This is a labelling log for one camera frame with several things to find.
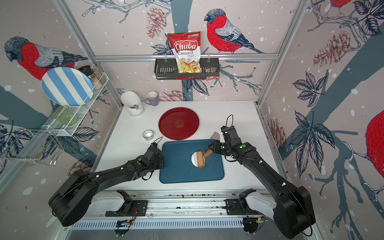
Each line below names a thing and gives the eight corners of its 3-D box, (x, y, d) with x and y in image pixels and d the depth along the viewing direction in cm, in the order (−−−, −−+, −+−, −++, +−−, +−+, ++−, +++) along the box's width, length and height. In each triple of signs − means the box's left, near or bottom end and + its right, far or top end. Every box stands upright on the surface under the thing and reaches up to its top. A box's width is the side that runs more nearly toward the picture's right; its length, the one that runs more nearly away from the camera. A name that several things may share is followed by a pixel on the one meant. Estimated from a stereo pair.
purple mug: (147, 107, 122) (144, 98, 114) (149, 99, 127) (146, 91, 120) (157, 107, 122) (155, 98, 114) (159, 99, 127) (157, 91, 120)
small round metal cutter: (142, 140, 102) (141, 138, 99) (144, 132, 106) (143, 129, 104) (152, 140, 102) (151, 138, 99) (154, 132, 106) (153, 129, 104)
